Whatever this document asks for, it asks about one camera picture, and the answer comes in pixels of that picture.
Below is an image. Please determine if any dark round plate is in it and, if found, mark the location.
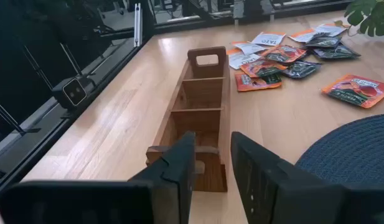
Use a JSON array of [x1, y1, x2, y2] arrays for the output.
[[294, 113, 384, 187]]

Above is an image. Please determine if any silver aluminium bracket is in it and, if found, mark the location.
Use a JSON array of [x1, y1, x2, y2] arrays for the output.
[[133, 2, 143, 48]]

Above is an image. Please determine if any small green potted plant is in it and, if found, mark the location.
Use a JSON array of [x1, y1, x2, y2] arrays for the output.
[[344, 0, 384, 37]]

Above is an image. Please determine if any white Tazo tea packet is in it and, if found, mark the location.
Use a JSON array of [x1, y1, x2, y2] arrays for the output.
[[232, 41, 269, 56], [251, 30, 287, 47], [288, 28, 320, 44], [314, 23, 348, 37], [228, 51, 263, 70]]

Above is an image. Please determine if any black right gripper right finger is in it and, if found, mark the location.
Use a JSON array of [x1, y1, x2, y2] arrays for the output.
[[230, 131, 384, 224]]

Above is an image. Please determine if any small black table-level camera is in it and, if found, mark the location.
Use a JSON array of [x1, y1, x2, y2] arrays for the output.
[[51, 76, 93, 110]]

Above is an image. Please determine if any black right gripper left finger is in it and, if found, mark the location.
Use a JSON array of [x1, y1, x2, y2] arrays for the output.
[[0, 131, 197, 224]]

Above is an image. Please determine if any wooden three-compartment tea box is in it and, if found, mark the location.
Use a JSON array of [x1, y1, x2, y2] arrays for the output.
[[145, 45, 232, 193]]

